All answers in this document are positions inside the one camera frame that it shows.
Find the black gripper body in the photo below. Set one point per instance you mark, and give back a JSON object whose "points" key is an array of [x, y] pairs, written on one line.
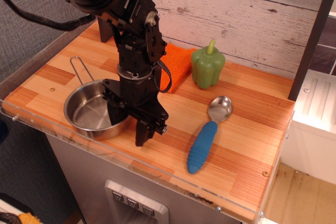
{"points": [[139, 99]]}

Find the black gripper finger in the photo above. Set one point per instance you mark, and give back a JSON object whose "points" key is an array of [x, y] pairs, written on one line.
{"points": [[144, 132], [116, 114]]}

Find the steel pan with handle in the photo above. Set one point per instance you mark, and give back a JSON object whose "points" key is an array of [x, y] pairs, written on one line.
{"points": [[87, 111]]}

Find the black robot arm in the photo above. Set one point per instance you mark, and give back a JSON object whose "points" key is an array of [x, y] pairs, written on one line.
{"points": [[135, 28]]}

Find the orange cloth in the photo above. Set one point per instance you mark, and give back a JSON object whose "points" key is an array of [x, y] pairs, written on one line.
{"points": [[178, 61]]}

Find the green toy bell pepper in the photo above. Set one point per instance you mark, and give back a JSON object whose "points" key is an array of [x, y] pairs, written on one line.
{"points": [[207, 64]]}

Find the silver dispenser panel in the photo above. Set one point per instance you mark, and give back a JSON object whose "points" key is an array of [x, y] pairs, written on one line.
{"points": [[129, 206]]}

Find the yellow object bottom left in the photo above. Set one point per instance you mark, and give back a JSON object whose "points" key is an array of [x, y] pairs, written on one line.
{"points": [[28, 218]]}

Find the dark left post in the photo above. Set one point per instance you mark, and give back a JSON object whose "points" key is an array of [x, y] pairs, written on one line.
{"points": [[107, 31]]}

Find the dark post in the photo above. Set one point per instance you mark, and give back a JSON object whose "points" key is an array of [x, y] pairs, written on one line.
{"points": [[107, 31], [313, 40]]}

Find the blue handled metal spoon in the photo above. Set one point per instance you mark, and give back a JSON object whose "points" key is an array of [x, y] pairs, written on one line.
{"points": [[219, 110]]}

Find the dark right post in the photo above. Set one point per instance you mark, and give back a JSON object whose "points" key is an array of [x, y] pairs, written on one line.
{"points": [[313, 40]]}

